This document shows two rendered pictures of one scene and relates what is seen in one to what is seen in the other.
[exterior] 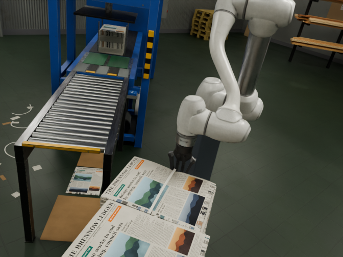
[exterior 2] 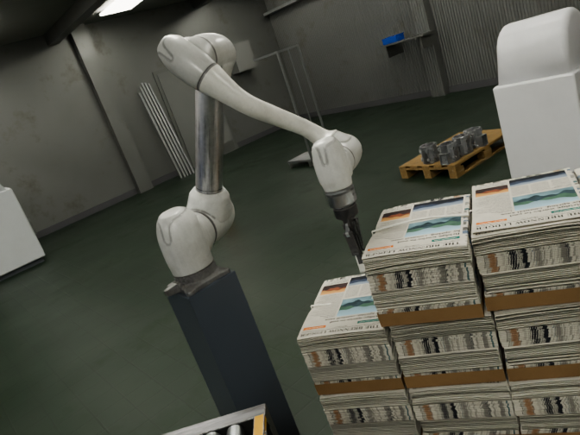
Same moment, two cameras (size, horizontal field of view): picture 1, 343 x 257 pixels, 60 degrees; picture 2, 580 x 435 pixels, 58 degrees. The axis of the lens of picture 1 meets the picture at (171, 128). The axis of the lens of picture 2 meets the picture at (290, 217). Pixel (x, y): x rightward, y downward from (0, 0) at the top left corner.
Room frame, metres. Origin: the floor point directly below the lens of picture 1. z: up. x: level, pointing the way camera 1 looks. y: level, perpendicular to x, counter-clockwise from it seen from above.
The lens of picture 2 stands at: (0.96, 1.47, 1.64)
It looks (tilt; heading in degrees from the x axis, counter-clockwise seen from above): 17 degrees down; 281
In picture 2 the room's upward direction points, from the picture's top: 19 degrees counter-clockwise
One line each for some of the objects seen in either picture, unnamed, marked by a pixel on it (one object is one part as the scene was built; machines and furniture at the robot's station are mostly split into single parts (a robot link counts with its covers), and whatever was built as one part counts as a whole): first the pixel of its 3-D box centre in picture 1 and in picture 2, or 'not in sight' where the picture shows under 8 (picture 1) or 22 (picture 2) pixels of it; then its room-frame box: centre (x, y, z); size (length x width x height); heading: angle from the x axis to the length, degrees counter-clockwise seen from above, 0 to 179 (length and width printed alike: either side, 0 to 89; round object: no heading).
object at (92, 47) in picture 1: (117, 43); not in sight; (4.19, 0.96, 0.75); 1.55 x 0.65 x 0.10; 8
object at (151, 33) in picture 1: (148, 55); not in sight; (2.77, 0.33, 1.05); 0.05 x 0.05 x 0.45; 8
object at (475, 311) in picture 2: not in sight; (431, 300); (0.92, 0.10, 0.86); 0.29 x 0.16 x 0.04; 166
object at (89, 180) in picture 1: (87, 180); not in sight; (2.09, 0.67, 0.00); 0.37 x 0.28 x 0.01; 8
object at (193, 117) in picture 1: (194, 114); (331, 161); (1.09, -0.08, 1.30); 0.13 x 0.11 x 0.16; 75
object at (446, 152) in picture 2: not in sight; (456, 144); (0.11, -4.22, 0.16); 1.13 x 0.79 x 0.33; 46
